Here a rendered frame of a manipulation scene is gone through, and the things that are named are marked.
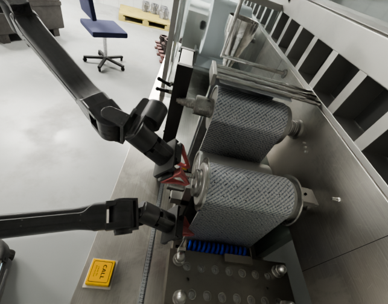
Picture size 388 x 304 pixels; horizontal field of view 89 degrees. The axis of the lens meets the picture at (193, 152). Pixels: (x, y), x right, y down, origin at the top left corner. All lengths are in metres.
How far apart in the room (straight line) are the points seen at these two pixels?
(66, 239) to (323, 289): 1.61
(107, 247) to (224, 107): 0.62
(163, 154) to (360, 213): 0.46
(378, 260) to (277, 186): 0.23
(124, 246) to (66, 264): 1.00
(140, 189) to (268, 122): 0.60
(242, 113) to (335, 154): 0.27
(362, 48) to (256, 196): 0.48
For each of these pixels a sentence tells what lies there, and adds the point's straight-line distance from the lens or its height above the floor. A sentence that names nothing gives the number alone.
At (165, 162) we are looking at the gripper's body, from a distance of 0.49.
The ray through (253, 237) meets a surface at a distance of 0.72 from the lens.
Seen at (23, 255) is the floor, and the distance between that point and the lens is 1.89.
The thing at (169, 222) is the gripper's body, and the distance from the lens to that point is 0.60.
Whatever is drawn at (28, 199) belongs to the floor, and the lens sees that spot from 2.10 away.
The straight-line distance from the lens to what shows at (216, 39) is 1.35.
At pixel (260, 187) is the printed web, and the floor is 1.31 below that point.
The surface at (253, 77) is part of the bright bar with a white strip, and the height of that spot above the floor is 1.45.
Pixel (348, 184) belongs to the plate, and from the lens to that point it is 0.61.
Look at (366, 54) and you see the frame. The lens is 0.72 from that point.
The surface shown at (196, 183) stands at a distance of 0.51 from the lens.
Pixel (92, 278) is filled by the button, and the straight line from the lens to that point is 0.78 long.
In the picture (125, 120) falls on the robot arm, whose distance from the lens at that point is 0.45.
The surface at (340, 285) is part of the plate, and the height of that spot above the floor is 1.25.
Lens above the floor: 1.68
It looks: 44 degrees down
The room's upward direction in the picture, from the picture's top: 20 degrees clockwise
